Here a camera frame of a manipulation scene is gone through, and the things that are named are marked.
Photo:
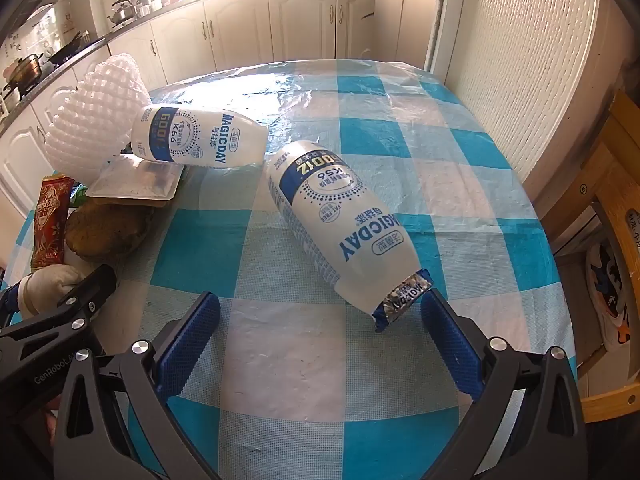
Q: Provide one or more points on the white kitchen base cabinets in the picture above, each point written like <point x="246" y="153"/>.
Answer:
<point x="300" y="20"/>

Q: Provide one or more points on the steel kettle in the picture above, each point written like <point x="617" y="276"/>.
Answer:
<point x="122" y="12"/>

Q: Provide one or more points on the copper pot with lid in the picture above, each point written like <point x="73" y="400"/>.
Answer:
<point x="22" y="72"/>

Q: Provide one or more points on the white bottle with foil lid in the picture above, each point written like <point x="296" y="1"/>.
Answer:
<point x="325" y="210"/>

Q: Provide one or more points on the white bottle blue label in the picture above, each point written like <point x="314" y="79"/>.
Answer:
<point x="200" y="135"/>

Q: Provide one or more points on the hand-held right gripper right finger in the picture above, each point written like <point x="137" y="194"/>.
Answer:
<point x="450" y="345"/>

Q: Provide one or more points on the wooden chair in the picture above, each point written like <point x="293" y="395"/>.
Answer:
<point x="600" y="160"/>

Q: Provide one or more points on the small white foam fruit net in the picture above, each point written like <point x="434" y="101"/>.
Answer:
<point x="122" y="67"/>

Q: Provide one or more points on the printed seat cushion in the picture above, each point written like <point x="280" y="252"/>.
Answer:
<point x="607" y="290"/>

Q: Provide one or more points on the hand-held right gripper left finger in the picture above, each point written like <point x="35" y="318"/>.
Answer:
<point x="192" y="340"/>

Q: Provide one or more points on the black wok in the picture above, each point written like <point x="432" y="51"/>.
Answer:
<point x="65" y="52"/>

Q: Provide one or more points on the red snack wrapper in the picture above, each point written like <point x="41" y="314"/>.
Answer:
<point x="47" y="220"/>

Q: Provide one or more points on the white tall cabinet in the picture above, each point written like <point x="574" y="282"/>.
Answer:
<point x="400" y="10"/>

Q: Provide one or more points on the blue checkered tablecloth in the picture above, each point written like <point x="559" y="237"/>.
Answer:
<point x="325" y="410"/>

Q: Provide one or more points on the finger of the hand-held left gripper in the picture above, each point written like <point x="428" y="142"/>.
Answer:
<point x="95" y="285"/>
<point x="11" y="300"/>

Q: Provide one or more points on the brown taro root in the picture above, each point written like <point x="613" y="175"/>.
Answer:
<point x="105" y="235"/>

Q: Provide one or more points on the large white foam fruit net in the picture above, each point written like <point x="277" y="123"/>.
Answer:
<point x="85" y="125"/>

